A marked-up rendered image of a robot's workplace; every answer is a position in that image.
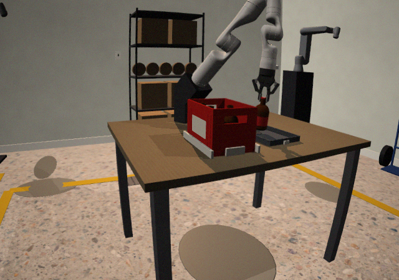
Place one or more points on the brown glass bottle with red label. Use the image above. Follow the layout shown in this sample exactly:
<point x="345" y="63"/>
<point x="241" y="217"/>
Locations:
<point x="262" y="114"/>

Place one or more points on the red plastic bottle crate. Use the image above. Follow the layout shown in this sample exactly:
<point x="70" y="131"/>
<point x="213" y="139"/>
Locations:
<point x="207" y="124"/>

